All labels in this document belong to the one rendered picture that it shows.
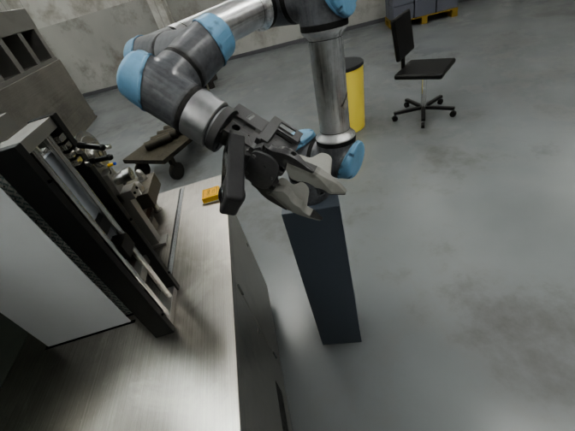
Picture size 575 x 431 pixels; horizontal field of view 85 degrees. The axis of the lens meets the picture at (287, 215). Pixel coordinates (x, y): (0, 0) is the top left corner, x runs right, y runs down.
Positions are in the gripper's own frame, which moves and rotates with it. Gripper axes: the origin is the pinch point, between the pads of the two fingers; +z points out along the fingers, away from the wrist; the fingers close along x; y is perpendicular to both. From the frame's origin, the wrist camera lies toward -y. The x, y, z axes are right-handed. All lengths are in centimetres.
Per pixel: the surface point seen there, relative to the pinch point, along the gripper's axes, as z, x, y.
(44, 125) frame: -49, 17, -4
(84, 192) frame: -41, 29, -6
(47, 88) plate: -116, 83, 46
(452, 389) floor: 100, 85, 25
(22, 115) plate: -103, 74, 25
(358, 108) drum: 13, 142, 260
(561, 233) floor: 142, 61, 132
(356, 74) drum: -6, 116, 261
